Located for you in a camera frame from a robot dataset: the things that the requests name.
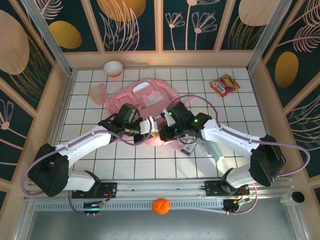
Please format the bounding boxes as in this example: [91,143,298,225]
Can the black white card box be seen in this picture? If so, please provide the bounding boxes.
[179,141,198,157]

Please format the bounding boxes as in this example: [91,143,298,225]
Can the pink student backpack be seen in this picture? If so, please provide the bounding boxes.
[106,78,198,151]

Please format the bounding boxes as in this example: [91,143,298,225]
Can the clear blue pencil case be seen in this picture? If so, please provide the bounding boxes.
[196,137,225,163]

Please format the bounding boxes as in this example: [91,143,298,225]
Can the translucent pink plastic cup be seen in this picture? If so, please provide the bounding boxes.
[88,83,108,106]

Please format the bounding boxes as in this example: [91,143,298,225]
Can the red orange snack packet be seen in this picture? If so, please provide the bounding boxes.
[209,73,241,99]

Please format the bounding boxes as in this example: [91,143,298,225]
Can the white bowl orange rim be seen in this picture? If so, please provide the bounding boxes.
[103,60,124,78]

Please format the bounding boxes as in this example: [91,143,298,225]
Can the orange ball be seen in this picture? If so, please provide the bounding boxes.
[151,198,171,215]

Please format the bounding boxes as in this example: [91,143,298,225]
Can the small black control board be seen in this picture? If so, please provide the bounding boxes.
[83,201,104,216]
[223,198,252,215]

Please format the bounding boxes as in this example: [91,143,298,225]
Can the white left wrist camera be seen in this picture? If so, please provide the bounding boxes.
[138,115,158,136]

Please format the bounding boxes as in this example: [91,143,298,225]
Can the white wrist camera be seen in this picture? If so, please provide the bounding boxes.
[161,108,176,127]
[138,115,158,136]

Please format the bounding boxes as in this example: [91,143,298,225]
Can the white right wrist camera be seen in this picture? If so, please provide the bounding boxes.
[161,108,176,127]

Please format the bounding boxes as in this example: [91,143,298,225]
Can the aluminium mounting rail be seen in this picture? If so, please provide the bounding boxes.
[24,176,293,200]

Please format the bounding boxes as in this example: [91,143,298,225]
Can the aluminium side rail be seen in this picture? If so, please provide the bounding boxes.
[41,71,76,182]

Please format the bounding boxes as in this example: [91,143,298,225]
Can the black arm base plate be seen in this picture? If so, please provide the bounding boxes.
[71,181,118,199]
[201,180,251,198]

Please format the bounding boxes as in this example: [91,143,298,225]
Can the slotted grey cable duct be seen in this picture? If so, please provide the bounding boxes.
[34,199,226,213]

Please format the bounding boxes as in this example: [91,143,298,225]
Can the aluminium corner post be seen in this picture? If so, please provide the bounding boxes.
[246,0,293,72]
[21,0,73,76]

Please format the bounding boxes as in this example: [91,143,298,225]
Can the grey box black lens camera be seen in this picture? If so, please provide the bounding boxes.
[279,190,306,208]

